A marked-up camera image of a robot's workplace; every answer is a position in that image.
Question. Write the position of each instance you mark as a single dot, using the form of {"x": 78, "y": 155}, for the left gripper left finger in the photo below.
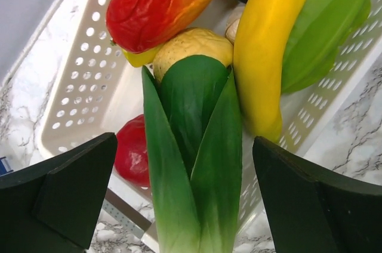
{"x": 53, "y": 206}

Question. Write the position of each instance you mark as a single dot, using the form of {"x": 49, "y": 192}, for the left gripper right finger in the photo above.
{"x": 313, "y": 209}

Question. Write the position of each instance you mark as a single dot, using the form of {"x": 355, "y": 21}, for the green toy leek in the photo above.
{"x": 194, "y": 143}

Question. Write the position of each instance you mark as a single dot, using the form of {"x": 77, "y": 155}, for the red toy apple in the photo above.
{"x": 131, "y": 161}

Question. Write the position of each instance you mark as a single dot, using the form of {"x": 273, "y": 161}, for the yellow toy pepper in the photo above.
{"x": 140, "y": 59}

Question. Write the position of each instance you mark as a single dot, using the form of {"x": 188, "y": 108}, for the beige toy mushroom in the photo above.
{"x": 232, "y": 23}

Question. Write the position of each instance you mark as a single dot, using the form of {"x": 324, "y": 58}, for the yellow toy banana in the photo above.
{"x": 260, "y": 42}

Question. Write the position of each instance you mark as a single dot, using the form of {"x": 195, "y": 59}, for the yellow toy lemon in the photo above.
{"x": 192, "y": 41}

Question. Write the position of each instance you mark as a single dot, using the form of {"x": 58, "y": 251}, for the green toy starfruit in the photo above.
{"x": 318, "y": 33}

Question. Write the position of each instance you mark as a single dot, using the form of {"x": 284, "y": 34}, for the red orange toy mango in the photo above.
{"x": 140, "y": 25}

